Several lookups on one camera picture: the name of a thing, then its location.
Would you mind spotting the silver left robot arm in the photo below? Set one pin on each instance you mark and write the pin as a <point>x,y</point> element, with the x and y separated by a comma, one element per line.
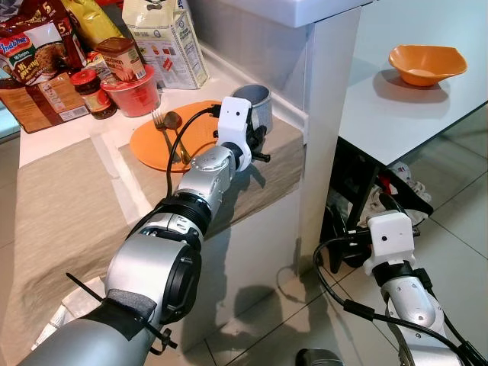
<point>145,267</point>

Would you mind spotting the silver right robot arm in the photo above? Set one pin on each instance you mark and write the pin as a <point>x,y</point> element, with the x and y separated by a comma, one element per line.
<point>408,301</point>

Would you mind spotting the white and red cloth pile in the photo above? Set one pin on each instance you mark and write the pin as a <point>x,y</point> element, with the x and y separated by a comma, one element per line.
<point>374,206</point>

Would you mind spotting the grey cup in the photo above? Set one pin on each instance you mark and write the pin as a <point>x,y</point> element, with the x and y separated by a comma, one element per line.
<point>259,97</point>

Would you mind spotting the white table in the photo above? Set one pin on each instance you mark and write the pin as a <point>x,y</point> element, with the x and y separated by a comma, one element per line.
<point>328,152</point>

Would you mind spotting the black basket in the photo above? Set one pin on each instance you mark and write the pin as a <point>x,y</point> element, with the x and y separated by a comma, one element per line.
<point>415,204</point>

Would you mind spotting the bronze metal spoon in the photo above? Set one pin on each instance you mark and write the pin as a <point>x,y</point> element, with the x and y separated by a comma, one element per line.
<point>172,120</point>

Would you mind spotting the bronze metal fork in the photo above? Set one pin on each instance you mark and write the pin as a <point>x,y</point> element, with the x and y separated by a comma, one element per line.
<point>158,120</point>

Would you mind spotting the orange plate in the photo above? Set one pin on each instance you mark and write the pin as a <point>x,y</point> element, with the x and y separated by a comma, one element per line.
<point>149,145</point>

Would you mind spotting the red plastic bowl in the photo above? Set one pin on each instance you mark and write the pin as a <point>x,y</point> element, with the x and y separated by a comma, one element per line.
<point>133,95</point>

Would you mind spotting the white rice bag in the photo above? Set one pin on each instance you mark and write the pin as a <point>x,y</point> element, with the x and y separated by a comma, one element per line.
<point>171,38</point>

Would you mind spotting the red-lidded sauce jar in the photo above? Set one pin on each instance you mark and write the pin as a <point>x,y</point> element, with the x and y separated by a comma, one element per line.
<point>93,95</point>

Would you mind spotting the orange bowl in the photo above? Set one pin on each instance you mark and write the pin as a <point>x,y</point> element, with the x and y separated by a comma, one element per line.
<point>427,65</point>

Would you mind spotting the yellow snack bag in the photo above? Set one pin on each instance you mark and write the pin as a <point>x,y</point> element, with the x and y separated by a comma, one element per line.
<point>91,19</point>

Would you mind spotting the beige table mat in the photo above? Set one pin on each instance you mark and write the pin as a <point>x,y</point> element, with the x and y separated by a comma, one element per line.
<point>61,213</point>

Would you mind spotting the brown cardboard food box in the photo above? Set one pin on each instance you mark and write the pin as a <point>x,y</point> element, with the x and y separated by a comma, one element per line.
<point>38,103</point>

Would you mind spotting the red white noodle pack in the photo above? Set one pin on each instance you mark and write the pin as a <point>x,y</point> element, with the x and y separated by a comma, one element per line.
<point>34,57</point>

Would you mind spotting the dark red food bag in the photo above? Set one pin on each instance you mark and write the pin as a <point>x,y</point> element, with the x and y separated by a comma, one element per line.
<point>30,11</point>

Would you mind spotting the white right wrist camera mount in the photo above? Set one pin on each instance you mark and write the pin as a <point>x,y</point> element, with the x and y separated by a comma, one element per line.
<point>389,240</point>

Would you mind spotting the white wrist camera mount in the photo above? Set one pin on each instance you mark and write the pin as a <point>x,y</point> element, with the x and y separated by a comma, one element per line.
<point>389,240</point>
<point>233,122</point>

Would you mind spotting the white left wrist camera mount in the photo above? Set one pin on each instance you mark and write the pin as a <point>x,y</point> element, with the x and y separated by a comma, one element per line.
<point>233,122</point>

